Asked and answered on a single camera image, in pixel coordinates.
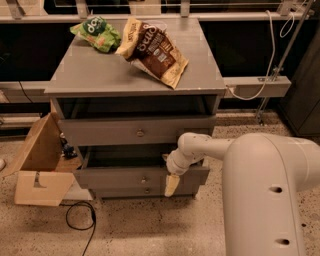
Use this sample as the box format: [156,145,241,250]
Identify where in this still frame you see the grey wall rail ledge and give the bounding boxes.
[223,76,291,100]

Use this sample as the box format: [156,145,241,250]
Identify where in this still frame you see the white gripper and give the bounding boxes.
[162,149,191,197]

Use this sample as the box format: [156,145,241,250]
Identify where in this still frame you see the grey drawer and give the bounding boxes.
[93,187,198,198]
[58,116,215,146]
[73,146,211,192]

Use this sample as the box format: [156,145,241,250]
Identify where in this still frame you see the grey drawer cabinet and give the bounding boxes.
[44,17,228,200]

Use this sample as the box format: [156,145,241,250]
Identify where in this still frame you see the grey bottom drawer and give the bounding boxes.
[93,187,198,198]

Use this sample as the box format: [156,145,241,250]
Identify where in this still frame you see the brown yellow chip bag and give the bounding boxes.
[116,18,189,89]

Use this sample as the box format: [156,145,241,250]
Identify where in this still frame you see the dark cabinet at right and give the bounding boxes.
[279,30,320,137]

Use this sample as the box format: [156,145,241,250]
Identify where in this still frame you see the green snack bag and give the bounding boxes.
[70,16,121,53]

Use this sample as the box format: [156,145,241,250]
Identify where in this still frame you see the black floor cable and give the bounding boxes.
[65,200,98,256]

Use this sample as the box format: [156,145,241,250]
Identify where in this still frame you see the grey top drawer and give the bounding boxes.
[58,116,215,146]

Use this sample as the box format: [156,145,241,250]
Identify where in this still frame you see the open cardboard box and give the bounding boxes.
[1,114,86,206]

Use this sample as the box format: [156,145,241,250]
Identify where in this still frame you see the white hanging cable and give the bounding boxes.
[227,9,296,102]

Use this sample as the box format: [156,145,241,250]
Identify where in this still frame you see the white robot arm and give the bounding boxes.
[165,133,320,256]

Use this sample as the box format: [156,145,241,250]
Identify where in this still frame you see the small blue object in box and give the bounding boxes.
[60,133,77,159]

